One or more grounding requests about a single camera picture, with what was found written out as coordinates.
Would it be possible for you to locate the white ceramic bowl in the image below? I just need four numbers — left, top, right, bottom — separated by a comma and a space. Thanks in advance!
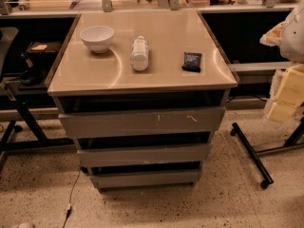
80, 26, 114, 53

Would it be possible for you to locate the dark shelf with notepad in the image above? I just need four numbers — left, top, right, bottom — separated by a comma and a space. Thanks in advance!
27, 42, 62, 53

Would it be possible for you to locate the grey top drawer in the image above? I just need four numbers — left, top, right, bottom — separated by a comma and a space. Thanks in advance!
59, 106, 225, 139

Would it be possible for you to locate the grey drawer cabinet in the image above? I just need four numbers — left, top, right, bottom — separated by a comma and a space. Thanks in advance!
47, 9, 237, 191

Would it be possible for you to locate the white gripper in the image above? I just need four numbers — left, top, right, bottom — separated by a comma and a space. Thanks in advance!
265, 64, 304, 123

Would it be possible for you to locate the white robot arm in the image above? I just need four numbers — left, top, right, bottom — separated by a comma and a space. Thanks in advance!
259, 0, 304, 123

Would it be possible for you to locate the clear plastic water bottle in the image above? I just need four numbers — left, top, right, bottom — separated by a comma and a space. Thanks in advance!
130, 36, 149, 71

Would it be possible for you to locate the black wheeled stand base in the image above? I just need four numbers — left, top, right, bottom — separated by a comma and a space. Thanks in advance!
230, 117, 304, 189

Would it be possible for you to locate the grey middle drawer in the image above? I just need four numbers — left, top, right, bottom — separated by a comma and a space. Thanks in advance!
77, 143, 211, 167

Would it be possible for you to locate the grey drawer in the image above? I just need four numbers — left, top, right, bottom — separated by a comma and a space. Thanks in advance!
59, 106, 225, 139
77, 143, 211, 167
90, 169, 201, 189

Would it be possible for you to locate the grey bottom drawer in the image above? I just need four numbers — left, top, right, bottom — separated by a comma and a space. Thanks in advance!
90, 169, 201, 189

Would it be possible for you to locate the dark blue snack packet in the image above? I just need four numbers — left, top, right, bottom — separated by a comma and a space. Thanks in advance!
181, 52, 202, 72

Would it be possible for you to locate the black left table frame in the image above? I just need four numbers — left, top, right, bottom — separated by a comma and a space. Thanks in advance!
0, 79, 77, 173

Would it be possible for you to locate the black floor cable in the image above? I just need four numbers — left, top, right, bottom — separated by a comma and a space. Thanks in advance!
61, 165, 83, 228

